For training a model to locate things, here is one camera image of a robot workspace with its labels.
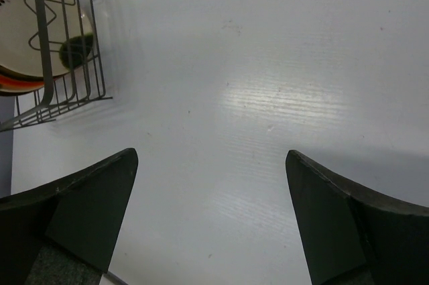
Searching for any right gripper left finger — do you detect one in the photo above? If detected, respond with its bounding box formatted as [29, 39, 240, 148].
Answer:
[1, 148, 138, 284]

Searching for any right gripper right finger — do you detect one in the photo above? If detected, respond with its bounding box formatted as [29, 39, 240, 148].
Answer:
[286, 150, 428, 284]

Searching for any grey wire dish rack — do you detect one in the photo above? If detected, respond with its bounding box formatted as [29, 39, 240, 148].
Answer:
[1, 0, 109, 131]

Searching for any cream plate with dark spot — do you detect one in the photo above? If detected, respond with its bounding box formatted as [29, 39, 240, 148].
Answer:
[1, 0, 94, 82]

